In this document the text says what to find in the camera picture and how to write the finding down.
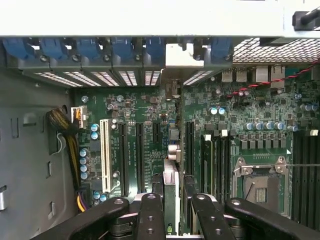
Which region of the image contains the white expansion slot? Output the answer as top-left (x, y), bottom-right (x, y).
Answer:
top-left (99, 118), bottom-right (111, 194)

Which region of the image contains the black RAM slot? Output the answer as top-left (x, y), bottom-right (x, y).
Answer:
top-left (213, 129), bottom-right (220, 201)
top-left (224, 129), bottom-right (231, 201)
top-left (292, 131), bottom-right (300, 223)
top-left (307, 129), bottom-right (315, 226)
top-left (219, 129), bottom-right (225, 201)
top-left (314, 129), bottom-right (320, 227)
top-left (299, 131), bottom-right (307, 225)

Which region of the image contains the open grey PC case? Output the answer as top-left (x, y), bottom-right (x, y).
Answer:
top-left (0, 0), bottom-right (320, 218)

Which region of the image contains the CPU socket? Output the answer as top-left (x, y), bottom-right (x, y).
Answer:
top-left (232, 156), bottom-right (292, 216)

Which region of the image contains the yellow black power wire bundle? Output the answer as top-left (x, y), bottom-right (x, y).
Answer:
top-left (46, 106), bottom-right (88, 213)

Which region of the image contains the black power plug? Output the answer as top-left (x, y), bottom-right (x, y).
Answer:
top-left (291, 6), bottom-right (320, 32)

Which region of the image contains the long black expansion slot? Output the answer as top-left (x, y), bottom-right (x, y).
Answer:
top-left (186, 121), bottom-right (196, 176)
top-left (118, 121), bottom-right (130, 197)
top-left (135, 121), bottom-right (146, 194)

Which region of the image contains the white power connector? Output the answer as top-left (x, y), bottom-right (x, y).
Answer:
top-left (70, 105), bottom-right (89, 130)

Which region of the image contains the blue card retention clip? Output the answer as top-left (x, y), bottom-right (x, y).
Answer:
top-left (76, 37), bottom-right (106, 61)
top-left (2, 37), bottom-right (36, 61)
top-left (39, 37), bottom-right (73, 61)
top-left (144, 37), bottom-right (166, 62)
top-left (111, 37), bottom-right (138, 62)
top-left (210, 37), bottom-right (234, 62)

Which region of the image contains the short black expansion slot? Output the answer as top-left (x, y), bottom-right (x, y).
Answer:
top-left (152, 122), bottom-right (161, 144)

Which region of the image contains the silver rear port housing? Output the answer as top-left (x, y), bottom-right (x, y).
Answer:
top-left (270, 64), bottom-right (286, 90)
top-left (254, 65), bottom-right (270, 84)
top-left (221, 66), bottom-right (235, 83)
top-left (234, 66), bottom-right (249, 83)

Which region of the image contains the green motherboard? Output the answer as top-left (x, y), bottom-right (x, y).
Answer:
top-left (72, 62), bottom-right (320, 226)

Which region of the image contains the thin metal locking lever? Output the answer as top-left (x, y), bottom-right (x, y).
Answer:
top-left (284, 163), bottom-right (320, 168)

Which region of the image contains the red black twisted wire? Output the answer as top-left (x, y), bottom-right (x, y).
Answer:
top-left (226, 62), bottom-right (320, 99)

